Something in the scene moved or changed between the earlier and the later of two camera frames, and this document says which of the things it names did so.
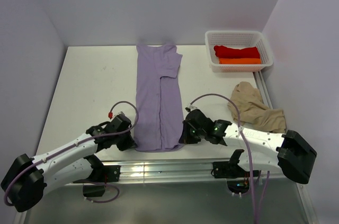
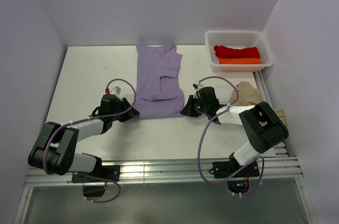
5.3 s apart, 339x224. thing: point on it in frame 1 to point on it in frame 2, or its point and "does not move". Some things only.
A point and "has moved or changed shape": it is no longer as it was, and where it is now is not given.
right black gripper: (186, 138) to (188, 110)
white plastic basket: (238, 39) does not move
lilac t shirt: (159, 121) has moved or changed shape
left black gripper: (129, 143) to (133, 113)
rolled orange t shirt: (240, 61) does not move
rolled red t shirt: (223, 52) does not move
